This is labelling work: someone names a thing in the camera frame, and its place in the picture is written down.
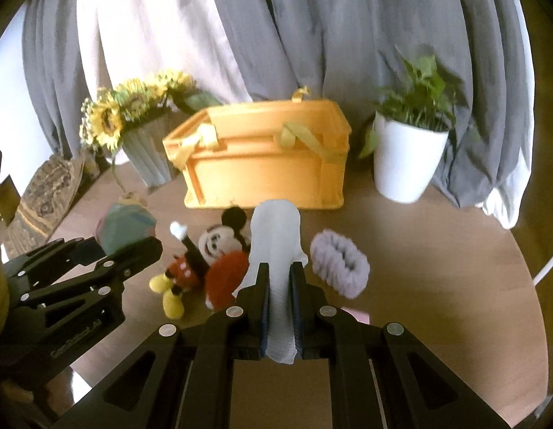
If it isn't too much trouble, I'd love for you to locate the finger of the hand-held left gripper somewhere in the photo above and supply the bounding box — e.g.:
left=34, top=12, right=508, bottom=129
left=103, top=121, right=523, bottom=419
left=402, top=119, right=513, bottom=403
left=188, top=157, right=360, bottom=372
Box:
left=13, top=236, right=164, bottom=322
left=1, top=237, right=106, bottom=287

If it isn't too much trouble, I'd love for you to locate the purple fluffy scrunchie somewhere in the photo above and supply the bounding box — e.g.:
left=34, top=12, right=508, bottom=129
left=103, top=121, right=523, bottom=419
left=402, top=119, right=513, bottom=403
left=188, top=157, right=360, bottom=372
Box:
left=310, top=229, right=371, bottom=299

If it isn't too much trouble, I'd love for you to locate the sunflower bouquet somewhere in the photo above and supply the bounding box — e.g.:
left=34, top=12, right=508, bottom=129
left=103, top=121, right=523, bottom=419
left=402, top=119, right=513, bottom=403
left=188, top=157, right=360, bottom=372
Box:
left=79, top=69, right=223, bottom=197

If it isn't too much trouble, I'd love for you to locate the grey curtain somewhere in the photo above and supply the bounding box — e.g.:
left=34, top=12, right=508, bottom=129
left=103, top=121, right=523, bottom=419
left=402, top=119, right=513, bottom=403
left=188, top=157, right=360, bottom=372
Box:
left=21, top=0, right=120, bottom=162
left=205, top=0, right=534, bottom=208

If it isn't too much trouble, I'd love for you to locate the yellow plastic storage box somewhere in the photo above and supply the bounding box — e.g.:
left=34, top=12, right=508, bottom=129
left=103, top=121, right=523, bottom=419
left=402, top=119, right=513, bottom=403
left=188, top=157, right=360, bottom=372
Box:
left=162, top=86, right=352, bottom=211

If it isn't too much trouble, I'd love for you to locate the white sheer curtain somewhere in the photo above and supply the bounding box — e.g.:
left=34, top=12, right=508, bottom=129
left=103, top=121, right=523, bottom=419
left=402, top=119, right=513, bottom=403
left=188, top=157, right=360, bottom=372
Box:
left=76, top=0, right=255, bottom=104
left=479, top=156, right=534, bottom=230

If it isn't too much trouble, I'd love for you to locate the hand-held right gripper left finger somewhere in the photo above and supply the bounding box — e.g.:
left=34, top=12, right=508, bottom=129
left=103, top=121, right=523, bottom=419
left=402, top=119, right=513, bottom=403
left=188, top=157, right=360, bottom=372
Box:
left=48, top=263, right=270, bottom=429

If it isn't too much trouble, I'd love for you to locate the green plant in white pot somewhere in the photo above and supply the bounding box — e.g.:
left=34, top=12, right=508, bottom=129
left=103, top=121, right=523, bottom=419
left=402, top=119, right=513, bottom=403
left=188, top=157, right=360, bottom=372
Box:
left=359, top=45, right=465, bottom=204

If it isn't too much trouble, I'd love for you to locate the white cloth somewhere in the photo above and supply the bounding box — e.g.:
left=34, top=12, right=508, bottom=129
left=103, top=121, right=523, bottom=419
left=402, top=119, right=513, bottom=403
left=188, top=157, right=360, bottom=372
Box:
left=234, top=199, right=309, bottom=364

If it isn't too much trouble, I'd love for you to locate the grey ribbed vase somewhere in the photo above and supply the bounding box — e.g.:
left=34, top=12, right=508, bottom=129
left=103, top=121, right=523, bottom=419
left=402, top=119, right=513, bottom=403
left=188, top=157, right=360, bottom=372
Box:
left=121, top=114, right=188, bottom=188

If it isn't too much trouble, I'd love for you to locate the pastel plush toy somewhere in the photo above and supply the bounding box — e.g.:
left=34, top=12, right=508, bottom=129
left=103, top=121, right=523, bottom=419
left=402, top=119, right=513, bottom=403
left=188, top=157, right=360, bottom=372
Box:
left=95, top=194, right=157, bottom=255

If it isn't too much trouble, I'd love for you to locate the white cable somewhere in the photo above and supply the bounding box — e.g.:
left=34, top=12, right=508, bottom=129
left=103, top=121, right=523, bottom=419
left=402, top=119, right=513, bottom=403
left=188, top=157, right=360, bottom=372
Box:
left=533, top=241, right=553, bottom=284

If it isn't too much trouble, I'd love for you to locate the pink plush puff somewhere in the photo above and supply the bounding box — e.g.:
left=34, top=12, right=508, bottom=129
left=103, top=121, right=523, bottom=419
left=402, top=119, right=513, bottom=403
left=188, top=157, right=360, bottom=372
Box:
left=341, top=306, right=371, bottom=325

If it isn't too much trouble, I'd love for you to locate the red fuzzy plush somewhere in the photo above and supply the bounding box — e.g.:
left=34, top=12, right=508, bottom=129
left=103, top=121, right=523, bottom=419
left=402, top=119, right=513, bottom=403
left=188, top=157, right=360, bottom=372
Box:
left=204, top=251, right=251, bottom=311

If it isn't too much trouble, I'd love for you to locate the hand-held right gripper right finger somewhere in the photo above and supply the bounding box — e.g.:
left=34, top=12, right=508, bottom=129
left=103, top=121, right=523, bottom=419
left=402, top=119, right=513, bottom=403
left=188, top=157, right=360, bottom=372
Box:
left=291, top=261, right=520, bottom=429

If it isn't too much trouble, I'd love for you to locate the cartoon mouse plush toy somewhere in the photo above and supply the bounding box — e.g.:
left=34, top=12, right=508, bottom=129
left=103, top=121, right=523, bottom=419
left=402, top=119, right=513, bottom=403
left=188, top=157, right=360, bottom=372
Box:
left=149, top=206, right=252, bottom=320

